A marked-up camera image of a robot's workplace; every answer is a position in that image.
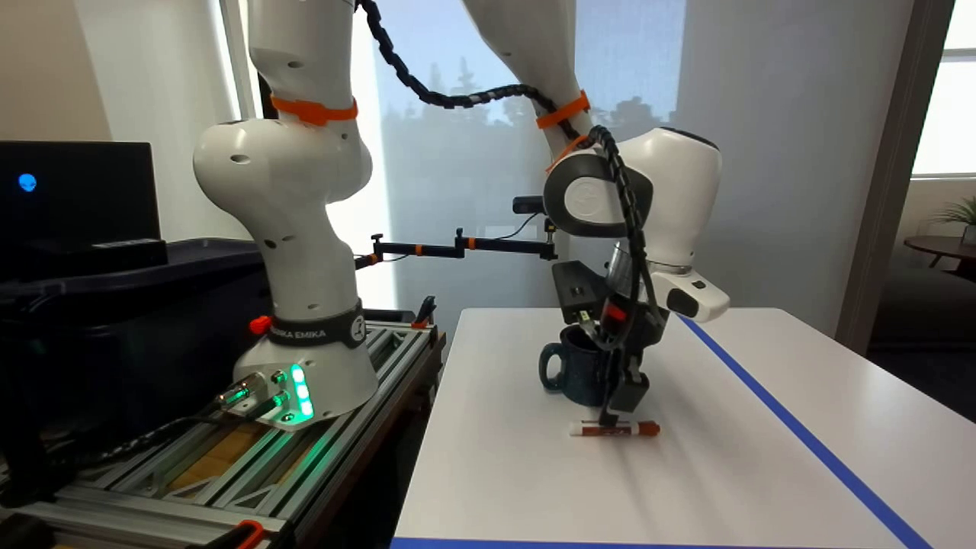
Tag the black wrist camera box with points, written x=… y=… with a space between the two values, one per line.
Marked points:
x=581 y=293

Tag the aluminium profile base frame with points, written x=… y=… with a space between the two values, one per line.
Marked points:
x=253 y=468

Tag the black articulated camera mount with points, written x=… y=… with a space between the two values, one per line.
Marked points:
x=459 y=244

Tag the dark round side table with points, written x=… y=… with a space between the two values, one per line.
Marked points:
x=941 y=248

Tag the black exterior camera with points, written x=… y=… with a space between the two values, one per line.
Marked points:
x=524 y=205

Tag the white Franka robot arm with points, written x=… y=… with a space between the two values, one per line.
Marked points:
x=306 y=254

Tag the black monitor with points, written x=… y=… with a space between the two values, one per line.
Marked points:
x=79 y=199

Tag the dark teal speckled mug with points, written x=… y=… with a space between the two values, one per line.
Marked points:
x=568 y=371

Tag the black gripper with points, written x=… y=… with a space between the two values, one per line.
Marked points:
x=635 y=325

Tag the long blue tape strip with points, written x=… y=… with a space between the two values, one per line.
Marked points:
x=802 y=435

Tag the dark window frame post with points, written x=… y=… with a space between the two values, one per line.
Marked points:
x=893 y=173

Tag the black cabinet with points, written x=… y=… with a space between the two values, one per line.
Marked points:
x=133 y=346

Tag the orange clamp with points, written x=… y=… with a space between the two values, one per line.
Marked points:
x=252 y=536

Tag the red knob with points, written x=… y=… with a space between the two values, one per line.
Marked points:
x=259 y=325

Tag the green potted plant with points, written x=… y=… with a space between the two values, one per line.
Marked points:
x=964 y=216

